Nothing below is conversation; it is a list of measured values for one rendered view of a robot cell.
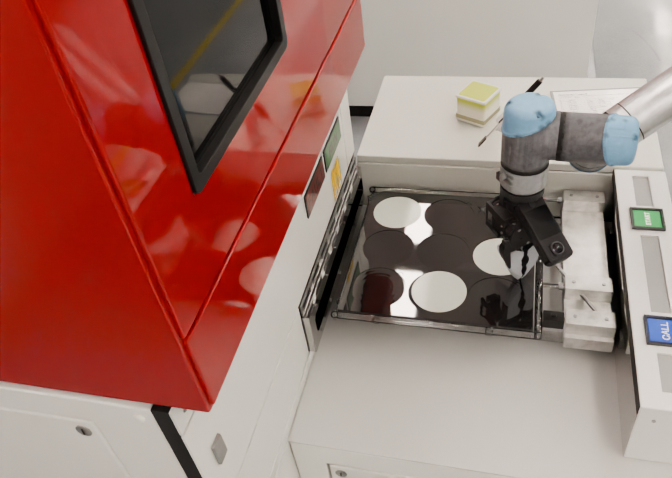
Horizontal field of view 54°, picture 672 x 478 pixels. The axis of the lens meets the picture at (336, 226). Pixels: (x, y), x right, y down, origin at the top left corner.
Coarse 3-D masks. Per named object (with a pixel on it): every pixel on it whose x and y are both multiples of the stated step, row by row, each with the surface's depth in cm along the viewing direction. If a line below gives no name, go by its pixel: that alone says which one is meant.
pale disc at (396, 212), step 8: (384, 200) 142; (392, 200) 142; (400, 200) 141; (408, 200) 141; (376, 208) 140; (384, 208) 140; (392, 208) 140; (400, 208) 140; (408, 208) 139; (416, 208) 139; (376, 216) 139; (384, 216) 138; (392, 216) 138; (400, 216) 138; (408, 216) 137; (416, 216) 137; (384, 224) 136; (392, 224) 136; (400, 224) 136; (408, 224) 136
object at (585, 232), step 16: (576, 224) 132; (592, 224) 132; (576, 240) 129; (592, 240) 129; (576, 256) 126; (592, 256) 126; (576, 272) 123; (592, 272) 123; (576, 304) 117; (608, 304) 117; (576, 336) 112; (592, 336) 112
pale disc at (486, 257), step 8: (488, 240) 129; (496, 240) 129; (480, 248) 128; (488, 248) 128; (496, 248) 127; (480, 256) 126; (488, 256) 126; (496, 256) 126; (480, 264) 125; (488, 264) 124; (496, 264) 124; (504, 264) 124; (488, 272) 123; (496, 272) 123; (504, 272) 122
